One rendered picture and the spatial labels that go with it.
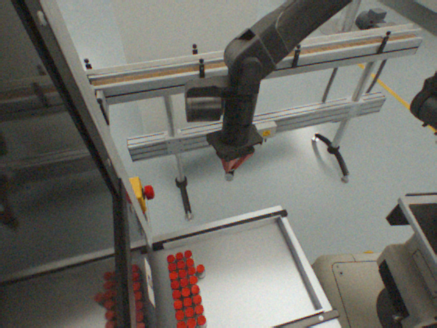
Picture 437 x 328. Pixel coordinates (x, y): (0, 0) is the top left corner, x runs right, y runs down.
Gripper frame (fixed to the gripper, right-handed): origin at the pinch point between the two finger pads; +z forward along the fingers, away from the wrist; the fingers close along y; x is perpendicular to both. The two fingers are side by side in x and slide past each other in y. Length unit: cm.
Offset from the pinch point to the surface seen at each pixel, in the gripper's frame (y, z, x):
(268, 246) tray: -8.0, 24.8, 12.3
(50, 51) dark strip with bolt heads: 26.3, -31.7, 1.1
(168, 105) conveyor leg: -14, 38, -76
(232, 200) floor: -47, 111, -53
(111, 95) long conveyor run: 11, 27, -78
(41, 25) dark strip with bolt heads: 26.2, -33.9, -0.1
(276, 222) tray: -14.5, 24.4, 7.5
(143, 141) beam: 1, 61, -80
